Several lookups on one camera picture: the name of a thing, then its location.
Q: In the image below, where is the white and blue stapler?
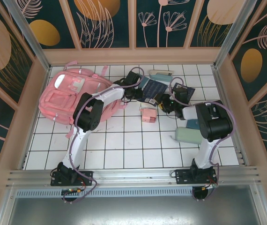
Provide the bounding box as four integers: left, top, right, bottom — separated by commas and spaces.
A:
149, 69, 173, 77

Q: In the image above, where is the mint green pouch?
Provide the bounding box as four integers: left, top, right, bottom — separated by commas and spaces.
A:
170, 126, 203, 144

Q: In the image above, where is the pink student backpack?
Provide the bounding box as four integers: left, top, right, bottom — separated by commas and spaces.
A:
38, 60, 128, 139

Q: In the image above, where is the grey metal sheet panel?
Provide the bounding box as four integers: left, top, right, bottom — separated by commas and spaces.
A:
0, 185, 267, 225

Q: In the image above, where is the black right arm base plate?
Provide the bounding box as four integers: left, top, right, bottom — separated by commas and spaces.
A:
175, 168, 218, 186

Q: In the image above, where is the small pink box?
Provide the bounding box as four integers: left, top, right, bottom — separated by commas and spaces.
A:
139, 107, 158, 124

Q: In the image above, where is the perforated grey cable duct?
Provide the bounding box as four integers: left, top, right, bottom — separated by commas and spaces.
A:
15, 188, 256, 198

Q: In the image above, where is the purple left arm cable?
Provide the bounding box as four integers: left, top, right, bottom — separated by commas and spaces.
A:
62, 66, 145, 204

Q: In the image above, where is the dark blue notebook with codes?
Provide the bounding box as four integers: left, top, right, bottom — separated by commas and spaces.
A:
171, 82, 196, 104

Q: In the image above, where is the teal blue pencil case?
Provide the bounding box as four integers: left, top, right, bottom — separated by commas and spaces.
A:
149, 72, 173, 84

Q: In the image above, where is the aluminium corner post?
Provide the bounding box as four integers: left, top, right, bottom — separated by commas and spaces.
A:
213, 0, 263, 69
3, 0, 52, 72

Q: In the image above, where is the aluminium side rail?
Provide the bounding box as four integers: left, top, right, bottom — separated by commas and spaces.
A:
212, 65, 250, 167
18, 67, 52, 171

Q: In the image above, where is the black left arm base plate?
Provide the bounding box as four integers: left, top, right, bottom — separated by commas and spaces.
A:
51, 170, 94, 187

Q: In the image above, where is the aluminium mounting rail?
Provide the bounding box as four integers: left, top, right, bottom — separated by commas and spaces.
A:
6, 165, 262, 188

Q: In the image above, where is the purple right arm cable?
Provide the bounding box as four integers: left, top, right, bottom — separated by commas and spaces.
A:
169, 77, 237, 202

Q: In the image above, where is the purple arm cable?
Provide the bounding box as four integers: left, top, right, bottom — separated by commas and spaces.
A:
169, 77, 237, 202
62, 66, 145, 204

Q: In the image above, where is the thin teal booklet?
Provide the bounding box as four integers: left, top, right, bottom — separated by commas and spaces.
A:
138, 78, 149, 90

